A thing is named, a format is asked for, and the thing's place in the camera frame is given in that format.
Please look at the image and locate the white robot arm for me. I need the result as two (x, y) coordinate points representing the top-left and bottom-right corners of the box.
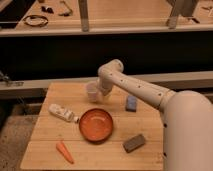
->
(98, 59), (213, 171)

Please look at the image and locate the blue sponge block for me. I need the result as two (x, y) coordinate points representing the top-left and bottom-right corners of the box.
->
(125, 95), (137, 112)

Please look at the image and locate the orange round bowl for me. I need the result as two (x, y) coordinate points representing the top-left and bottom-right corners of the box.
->
(79, 108), (113, 143)

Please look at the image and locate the wooden board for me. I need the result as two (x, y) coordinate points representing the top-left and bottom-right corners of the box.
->
(21, 83), (162, 171)

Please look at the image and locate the white tube bottle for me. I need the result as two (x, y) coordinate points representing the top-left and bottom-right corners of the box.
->
(48, 104), (79, 123)

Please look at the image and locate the grey brown block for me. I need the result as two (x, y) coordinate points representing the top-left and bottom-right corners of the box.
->
(123, 134), (146, 153)

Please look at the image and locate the orange carrot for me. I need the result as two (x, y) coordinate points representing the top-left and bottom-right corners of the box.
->
(56, 141), (74, 164)

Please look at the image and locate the dark bent tool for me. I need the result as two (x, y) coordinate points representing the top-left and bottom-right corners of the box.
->
(58, 0), (73, 17)

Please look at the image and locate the black small object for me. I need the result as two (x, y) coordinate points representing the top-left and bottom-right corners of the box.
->
(41, 6), (54, 14)

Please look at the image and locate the metal clamp left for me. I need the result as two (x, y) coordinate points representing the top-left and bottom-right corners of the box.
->
(0, 70), (24, 87)

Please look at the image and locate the grey metal post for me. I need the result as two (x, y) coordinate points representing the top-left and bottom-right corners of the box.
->
(78, 0), (89, 32)
(166, 0), (185, 29)

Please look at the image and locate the grey metal post right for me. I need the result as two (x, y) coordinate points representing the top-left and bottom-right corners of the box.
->
(166, 0), (185, 29)

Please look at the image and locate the coiled black cable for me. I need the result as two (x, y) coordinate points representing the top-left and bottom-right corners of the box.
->
(22, 14), (50, 28)

